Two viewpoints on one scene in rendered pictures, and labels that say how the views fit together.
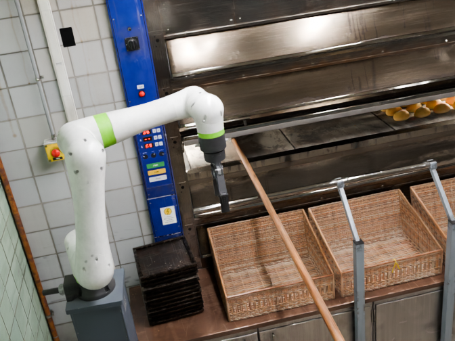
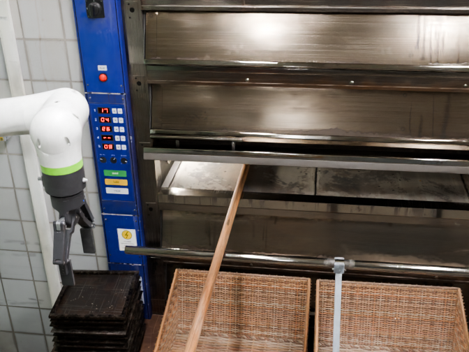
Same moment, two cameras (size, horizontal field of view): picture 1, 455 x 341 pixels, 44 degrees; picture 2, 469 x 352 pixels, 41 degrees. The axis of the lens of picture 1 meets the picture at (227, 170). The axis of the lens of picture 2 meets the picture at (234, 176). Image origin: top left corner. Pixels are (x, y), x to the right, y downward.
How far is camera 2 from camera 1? 1.00 m
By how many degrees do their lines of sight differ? 15
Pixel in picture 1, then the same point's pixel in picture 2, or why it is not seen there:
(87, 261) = not seen: outside the picture
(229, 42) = (232, 29)
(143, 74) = (107, 52)
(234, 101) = (230, 113)
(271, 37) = (294, 33)
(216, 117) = (56, 146)
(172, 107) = (21, 114)
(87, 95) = (38, 66)
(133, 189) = (88, 197)
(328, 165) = (357, 228)
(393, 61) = not seen: outside the picture
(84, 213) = not seen: outside the picture
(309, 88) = (342, 116)
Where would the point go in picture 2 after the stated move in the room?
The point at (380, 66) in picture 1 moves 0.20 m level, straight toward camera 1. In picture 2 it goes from (460, 107) to (442, 126)
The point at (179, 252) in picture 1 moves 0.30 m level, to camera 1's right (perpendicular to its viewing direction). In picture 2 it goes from (117, 293) to (191, 306)
